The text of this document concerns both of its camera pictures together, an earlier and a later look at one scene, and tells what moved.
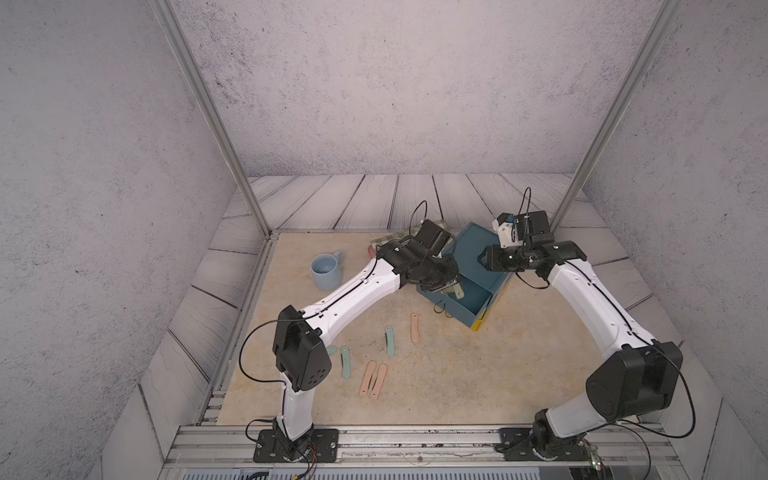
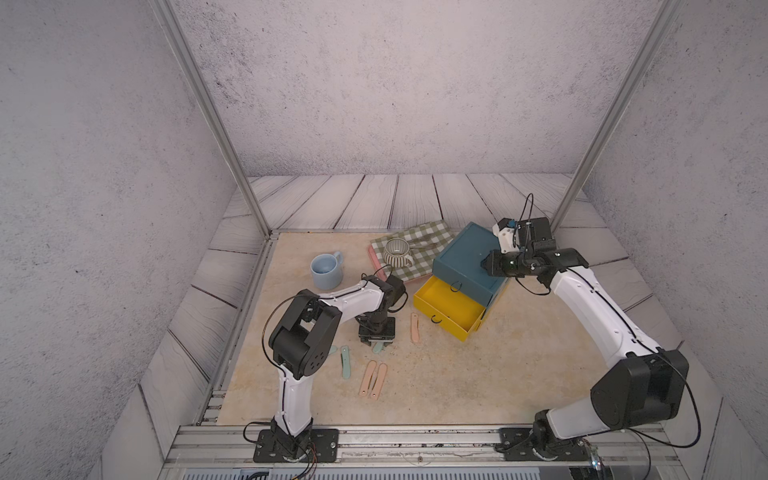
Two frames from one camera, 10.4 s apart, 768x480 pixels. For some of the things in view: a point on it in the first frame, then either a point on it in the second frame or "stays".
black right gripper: [492, 260] stays
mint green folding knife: [345, 362] stays
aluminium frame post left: [180, 45] stays
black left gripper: [452, 272] → [371, 338]
